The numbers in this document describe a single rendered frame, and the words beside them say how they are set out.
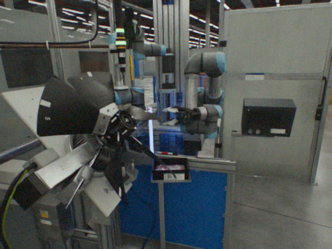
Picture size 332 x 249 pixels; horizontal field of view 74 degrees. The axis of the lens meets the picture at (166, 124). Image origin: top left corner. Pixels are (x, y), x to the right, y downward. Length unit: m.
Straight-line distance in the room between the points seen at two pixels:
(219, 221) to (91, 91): 1.20
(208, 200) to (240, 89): 1.56
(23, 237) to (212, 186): 1.24
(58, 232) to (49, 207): 0.14
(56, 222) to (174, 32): 1.52
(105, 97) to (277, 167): 2.47
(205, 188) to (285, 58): 1.80
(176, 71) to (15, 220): 1.51
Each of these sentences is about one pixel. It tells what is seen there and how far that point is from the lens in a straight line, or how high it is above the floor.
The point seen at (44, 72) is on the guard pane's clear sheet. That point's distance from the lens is 1.72.
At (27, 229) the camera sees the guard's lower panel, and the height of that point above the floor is 0.46.
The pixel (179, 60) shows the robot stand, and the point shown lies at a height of 1.48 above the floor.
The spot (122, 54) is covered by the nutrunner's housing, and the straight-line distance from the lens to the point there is 1.06.
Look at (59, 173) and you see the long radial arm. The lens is 0.86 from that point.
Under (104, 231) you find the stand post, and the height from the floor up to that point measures 0.66.
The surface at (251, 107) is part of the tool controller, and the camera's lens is 1.29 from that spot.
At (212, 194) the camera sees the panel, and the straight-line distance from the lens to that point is 1.58.
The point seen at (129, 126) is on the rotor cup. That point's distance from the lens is 0.98.
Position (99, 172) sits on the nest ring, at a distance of 1.07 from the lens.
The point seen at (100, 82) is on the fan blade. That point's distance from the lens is 1.17.
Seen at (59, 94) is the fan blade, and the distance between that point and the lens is 0.88.
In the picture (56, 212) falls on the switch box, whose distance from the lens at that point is 1.21.
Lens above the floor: 1.47
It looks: 16 degrees down
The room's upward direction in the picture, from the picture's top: 1 degrees counter-clockwise
